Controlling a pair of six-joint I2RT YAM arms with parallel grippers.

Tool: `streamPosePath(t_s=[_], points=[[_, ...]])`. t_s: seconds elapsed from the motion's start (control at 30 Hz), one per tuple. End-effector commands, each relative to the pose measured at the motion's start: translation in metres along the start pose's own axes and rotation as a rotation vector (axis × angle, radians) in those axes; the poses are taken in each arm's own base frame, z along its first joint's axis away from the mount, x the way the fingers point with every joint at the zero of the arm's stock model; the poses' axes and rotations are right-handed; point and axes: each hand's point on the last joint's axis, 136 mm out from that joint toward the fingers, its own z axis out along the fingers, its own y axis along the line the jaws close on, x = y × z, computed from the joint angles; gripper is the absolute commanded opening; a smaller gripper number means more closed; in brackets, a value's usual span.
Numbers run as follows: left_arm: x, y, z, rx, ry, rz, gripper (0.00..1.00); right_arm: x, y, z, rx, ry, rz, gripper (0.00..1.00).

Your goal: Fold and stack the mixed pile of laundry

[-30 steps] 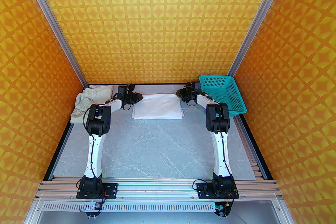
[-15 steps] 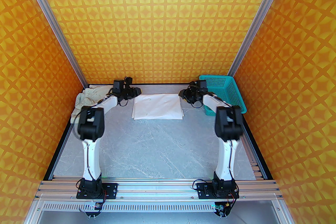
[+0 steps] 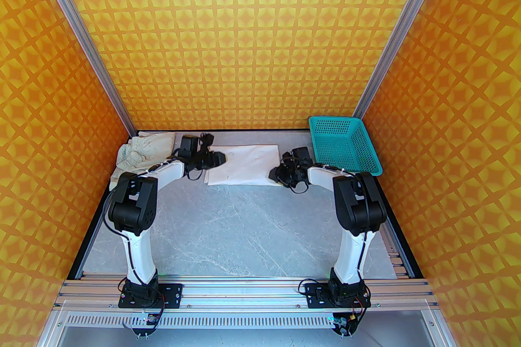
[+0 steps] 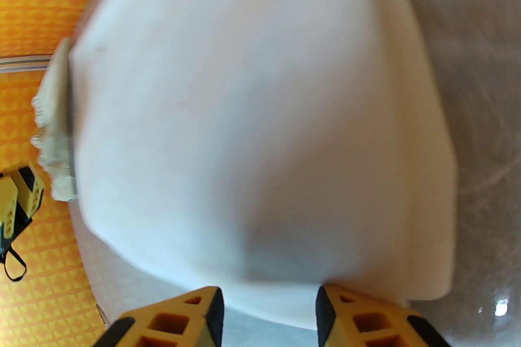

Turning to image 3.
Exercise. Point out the white t-shirt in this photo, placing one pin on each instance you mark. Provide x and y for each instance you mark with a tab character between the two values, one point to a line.
244	164

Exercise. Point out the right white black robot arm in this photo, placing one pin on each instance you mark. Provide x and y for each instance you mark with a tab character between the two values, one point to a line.
352	256

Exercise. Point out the teal plastic mesh basket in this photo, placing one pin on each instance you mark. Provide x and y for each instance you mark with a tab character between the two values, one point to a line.
346	150

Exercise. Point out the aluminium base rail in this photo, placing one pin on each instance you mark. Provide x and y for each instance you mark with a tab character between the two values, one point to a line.
244	292

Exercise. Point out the aluminium side rail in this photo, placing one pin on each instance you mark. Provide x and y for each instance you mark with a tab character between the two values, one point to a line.
401	260

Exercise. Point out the aluminium frame post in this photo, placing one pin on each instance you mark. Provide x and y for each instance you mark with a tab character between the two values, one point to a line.
81	28
403	20

